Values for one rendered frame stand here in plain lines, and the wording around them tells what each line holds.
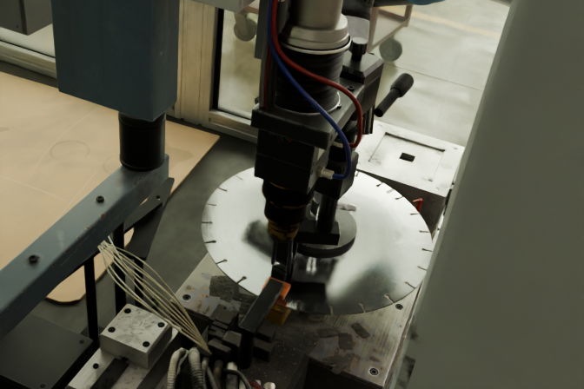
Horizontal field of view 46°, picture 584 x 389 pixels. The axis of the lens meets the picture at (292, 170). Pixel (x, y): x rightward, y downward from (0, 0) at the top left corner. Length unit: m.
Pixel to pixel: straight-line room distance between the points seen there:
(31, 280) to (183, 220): 0.57
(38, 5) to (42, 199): 0.59
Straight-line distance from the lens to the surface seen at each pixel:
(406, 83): 0.81
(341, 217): 1.00
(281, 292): 0.85
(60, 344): 0.99
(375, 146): 1.28
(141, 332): 0.92
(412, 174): 1.24
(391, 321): 1.02
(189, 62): 1.51
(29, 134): 1.54
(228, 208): 1.00
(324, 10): 0.63
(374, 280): 0.93
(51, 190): 1.37
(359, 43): 0.75
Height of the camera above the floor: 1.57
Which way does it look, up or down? 35 degrees down
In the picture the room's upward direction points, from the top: 8 degrees clockwise
